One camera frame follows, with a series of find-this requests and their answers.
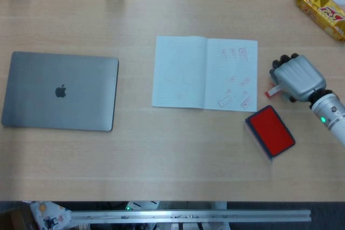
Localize aluminium rail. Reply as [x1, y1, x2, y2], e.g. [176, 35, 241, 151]
[70, 208, 312, 225]

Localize brown cardboard box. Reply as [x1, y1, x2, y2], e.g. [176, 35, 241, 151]
[0, 206, 33, 230]

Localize grey closed laptop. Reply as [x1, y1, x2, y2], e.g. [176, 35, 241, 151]
[1, 51, 120, 132]

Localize small red white stamp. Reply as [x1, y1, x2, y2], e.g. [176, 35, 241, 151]
[264, 86, 282, 98]

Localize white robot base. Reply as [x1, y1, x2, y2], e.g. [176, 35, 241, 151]
[126, 200, 160, 211]

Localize yellow snack packet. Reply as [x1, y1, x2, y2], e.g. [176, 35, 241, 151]
[293, 0, 345, 43]

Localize white printed bag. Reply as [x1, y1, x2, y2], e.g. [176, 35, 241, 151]
[29, 201, 73, 230]

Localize open white notebook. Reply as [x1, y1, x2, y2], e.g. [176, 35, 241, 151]
[151, 35, 258, 113]

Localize red ink pad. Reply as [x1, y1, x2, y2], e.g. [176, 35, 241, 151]
[244, 104, 296, 164]

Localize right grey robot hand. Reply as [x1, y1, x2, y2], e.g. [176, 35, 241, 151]
[269, 53, 334, 103]

